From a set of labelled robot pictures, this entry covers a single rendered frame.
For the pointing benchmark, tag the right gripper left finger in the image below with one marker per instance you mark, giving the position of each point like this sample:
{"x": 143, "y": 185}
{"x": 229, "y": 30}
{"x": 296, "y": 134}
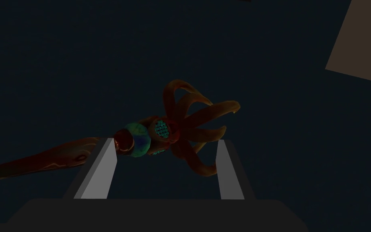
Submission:
{"x": 99, "y": 174}

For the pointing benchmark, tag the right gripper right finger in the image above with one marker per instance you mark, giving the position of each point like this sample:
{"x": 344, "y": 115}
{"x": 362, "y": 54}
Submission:
{"x": 230, "y": 174}

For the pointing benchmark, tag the orange clawed ornate staff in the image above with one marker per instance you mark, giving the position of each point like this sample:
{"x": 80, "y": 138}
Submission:
{"x": 159, "y": 132}

